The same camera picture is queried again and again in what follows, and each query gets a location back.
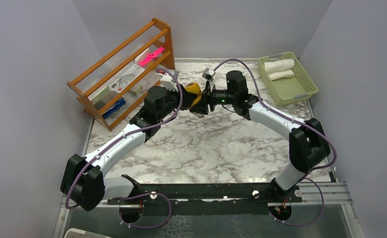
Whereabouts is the yellow towel white trim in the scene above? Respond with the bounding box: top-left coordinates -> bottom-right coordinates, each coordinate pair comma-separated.
184,83 -> 208,118

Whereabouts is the white terry towel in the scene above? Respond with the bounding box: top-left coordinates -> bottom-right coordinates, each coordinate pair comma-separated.
264,59 -> 295,80

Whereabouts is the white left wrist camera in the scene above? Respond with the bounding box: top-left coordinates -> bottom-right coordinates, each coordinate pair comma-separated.
160,73 -> 178,92

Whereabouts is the wooden shelf rack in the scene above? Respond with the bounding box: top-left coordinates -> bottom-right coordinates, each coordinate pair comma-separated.
67,18 -> 176,131

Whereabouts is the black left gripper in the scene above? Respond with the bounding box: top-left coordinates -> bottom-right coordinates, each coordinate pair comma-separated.
157,82 -> 195,120

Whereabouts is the white bin corner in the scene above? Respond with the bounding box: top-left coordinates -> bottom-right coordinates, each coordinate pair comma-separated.
64,228 -> 110,238

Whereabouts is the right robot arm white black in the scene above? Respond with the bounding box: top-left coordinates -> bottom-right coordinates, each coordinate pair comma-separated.
202,68 -> 331,202

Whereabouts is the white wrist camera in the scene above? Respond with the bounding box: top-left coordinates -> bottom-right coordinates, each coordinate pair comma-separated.
202,67 -> 215,80
160,73 -> 178,92

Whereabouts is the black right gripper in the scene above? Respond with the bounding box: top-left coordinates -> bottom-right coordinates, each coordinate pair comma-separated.
189,81 -> 236,115

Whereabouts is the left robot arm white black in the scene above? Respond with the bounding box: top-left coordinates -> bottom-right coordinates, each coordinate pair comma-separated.
60,83 -> 201,211

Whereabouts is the pink plastic tool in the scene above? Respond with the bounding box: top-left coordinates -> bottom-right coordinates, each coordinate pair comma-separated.
138,47 -> 165,67

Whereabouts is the green stapler box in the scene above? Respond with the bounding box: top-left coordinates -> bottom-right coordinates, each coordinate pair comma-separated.
88,86 -> 117,109

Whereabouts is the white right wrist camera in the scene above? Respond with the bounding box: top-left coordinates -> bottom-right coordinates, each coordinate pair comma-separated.
202,67 -> 215,80

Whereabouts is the light green plastic basket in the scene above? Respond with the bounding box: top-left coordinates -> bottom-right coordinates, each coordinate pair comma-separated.
258,52 -> 319,106

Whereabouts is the blue pen pack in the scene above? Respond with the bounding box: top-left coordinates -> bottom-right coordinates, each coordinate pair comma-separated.
102,98 -> 126,119

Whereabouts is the ruler set clear package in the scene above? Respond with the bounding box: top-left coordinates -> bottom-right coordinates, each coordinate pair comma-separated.
109,64 -> 144,92

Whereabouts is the small green staples box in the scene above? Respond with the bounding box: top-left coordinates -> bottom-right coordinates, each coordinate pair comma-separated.
128,85 -> 144,96

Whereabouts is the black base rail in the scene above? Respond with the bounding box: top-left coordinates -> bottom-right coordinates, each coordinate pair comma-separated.
107,175 -> 302,216

